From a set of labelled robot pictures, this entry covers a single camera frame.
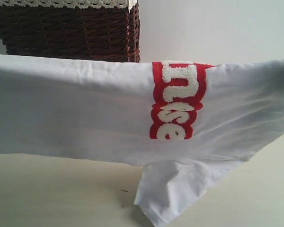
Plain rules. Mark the white t-shirt red print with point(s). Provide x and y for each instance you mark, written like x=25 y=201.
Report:
x=188 y=124

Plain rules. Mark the dark brown wicker basket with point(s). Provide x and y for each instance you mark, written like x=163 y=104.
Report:
x=101 y=30

